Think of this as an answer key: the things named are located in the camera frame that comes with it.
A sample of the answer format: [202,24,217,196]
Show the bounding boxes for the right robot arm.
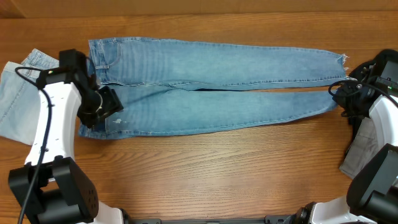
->
[278,56,397,224]

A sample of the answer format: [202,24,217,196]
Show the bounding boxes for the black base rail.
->
[123,215,296,224]

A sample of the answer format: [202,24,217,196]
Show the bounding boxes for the folded light blue jeans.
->
[1,49,59,145]

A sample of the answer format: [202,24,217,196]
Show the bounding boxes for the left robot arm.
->
[8,49,131,224]

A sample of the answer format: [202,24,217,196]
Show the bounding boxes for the grey cargo pants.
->
[340,118,380,179]

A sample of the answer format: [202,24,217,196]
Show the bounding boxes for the blue denim jeans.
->
[78,37,346,139]

